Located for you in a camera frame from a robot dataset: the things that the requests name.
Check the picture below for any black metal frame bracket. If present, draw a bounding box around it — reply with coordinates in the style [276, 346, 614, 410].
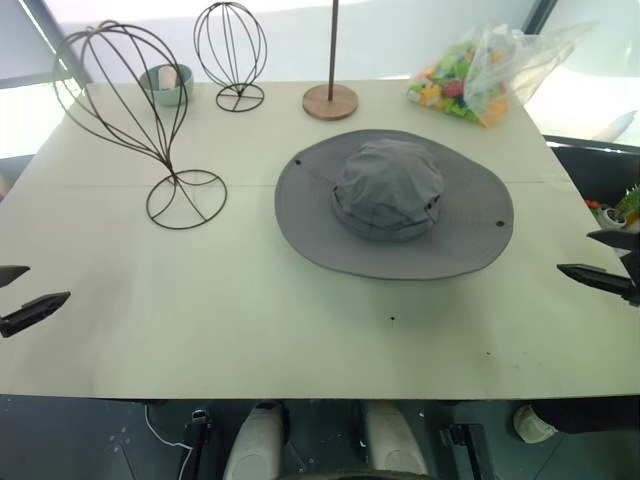
[438, 422, 497, 480]
[182, 408, 217, 480]

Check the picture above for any large dark wire hat stand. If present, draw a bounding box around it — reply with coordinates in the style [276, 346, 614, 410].
[51, 19, 229, 232]

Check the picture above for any dark trouser leg of person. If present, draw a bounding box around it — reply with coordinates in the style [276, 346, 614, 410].
[528, 398, 640, 435]

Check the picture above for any white shoe of person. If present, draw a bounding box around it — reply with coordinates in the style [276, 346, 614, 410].
[513, 404, 559, 445]

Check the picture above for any white floor cable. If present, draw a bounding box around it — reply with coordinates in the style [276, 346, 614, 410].
[144, 402, 195, 480]

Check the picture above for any clear bag of colourful blocks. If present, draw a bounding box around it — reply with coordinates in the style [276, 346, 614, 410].
[405, 21, 597, 129]

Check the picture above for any wooden-base pole stand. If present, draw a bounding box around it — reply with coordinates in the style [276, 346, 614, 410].
[301, 0, 361, 122]

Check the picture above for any white robot left leg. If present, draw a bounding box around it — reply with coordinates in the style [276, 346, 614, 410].
[221, 401, 290, 480]

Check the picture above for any white robot leg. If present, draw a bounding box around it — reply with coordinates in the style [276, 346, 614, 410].
[360, 399, 430, 480]
[221, 401, 290, 480]

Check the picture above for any green toy plant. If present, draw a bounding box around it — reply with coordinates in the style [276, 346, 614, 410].
[616, 182, 640, 222]

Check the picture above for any white robot right leg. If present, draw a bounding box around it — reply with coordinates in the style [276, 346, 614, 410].
[360, 399, 430, 480]

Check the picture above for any pale green bowl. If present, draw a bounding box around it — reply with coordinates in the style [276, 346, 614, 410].
[139, 63, 194, 108]

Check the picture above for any small dark wire hat stand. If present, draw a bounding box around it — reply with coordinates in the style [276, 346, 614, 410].
[192, 1, 268, 114]

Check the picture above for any grey wide-brim bucket hat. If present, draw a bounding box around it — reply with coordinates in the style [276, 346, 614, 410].
[273, 128, 516, 282]

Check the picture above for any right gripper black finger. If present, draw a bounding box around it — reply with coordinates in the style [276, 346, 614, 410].
[555, 263, 637, 302]
[586, 228, 640, 262]

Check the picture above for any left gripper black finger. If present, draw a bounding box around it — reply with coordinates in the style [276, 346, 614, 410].
[0, 291, 72, 339]
[0, 264, 32, 289]

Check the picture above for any black storage bin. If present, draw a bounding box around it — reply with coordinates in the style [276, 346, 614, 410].
[543, 133, 640, 232]

